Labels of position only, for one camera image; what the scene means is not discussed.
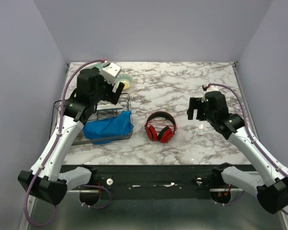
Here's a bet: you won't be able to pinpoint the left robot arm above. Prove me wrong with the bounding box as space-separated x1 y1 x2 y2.
18 63 124 206

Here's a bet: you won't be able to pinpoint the blue cloth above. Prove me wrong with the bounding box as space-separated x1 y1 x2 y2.
83 111 134 145

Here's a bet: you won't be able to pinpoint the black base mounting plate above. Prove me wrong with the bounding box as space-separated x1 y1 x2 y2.
69 164 240 200

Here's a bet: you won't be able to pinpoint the grey wire dish rack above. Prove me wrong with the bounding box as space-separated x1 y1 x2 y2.
49 93 134 147

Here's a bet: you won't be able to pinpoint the yellow blue patterned bowl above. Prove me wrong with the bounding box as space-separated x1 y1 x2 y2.
115 74 132 90

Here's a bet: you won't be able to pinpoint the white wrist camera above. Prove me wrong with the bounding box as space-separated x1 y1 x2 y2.
202 84 219 101
100 62 121 92

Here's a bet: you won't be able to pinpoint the green divided tray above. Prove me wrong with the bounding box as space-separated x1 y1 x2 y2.
87 62 104 70

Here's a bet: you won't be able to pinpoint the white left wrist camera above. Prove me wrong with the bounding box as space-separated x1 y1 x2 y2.
100 62 121 92

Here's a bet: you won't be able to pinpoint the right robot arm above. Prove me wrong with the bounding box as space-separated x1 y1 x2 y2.
187 91 288 214

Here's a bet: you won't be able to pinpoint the red black headphones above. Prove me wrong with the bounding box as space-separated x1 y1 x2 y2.
144 111 177 143

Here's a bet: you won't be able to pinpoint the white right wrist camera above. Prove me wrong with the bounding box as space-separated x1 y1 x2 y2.
202 84 219 101

